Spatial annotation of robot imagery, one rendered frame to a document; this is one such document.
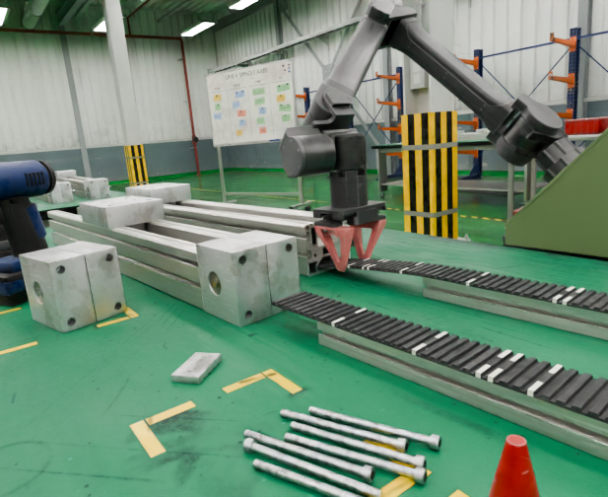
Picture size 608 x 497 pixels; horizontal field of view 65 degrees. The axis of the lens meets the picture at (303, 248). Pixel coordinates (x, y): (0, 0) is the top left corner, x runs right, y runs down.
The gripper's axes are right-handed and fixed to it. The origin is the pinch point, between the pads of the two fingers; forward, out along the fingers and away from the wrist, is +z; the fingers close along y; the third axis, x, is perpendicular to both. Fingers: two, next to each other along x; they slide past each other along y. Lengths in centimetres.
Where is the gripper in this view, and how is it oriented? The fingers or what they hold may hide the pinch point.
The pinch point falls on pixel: (352, 262)
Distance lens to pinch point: 75.7
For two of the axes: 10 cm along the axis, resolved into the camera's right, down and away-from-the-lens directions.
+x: 6.5, 1.2, -7.5
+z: 0.8, 9.7, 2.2
